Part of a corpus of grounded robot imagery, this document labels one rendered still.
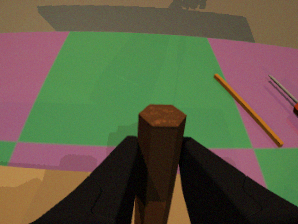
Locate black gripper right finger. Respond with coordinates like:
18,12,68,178
178,136,298,224

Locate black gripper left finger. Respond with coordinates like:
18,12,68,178
31,136,138,224

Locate orange thin rod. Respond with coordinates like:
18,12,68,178
213,73,285,147

